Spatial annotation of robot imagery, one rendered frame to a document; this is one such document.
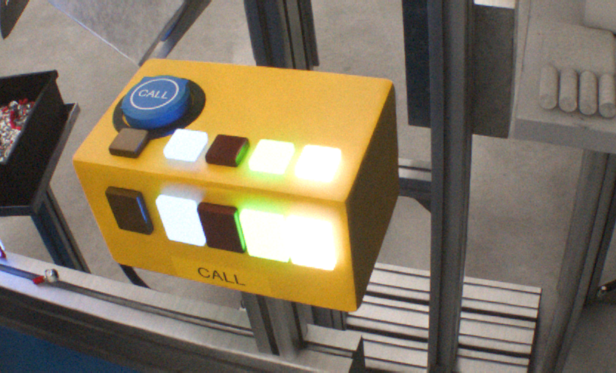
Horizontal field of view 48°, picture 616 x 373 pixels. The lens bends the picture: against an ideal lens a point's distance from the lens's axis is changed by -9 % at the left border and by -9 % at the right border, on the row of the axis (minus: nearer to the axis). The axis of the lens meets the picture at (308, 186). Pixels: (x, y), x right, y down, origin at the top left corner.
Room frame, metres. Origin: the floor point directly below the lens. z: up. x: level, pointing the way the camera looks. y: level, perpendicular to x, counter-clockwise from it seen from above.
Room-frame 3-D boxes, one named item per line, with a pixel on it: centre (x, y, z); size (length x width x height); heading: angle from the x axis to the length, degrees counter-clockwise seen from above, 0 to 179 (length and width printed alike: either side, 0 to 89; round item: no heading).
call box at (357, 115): (0.32, 0.04, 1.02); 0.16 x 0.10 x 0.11; 66
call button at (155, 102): (0.34, 0.08, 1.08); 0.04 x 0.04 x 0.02
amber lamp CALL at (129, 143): (0.31, 0.09, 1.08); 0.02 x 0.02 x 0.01; 66
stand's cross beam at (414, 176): (0.80, -0.10, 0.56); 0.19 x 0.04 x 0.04; 66
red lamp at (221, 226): (0.27, 0.05, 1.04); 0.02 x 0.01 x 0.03; 66
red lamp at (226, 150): (0.29, 0.04, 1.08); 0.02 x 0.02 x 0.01; 66
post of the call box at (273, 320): (0.32, 0.04, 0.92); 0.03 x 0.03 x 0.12; 66
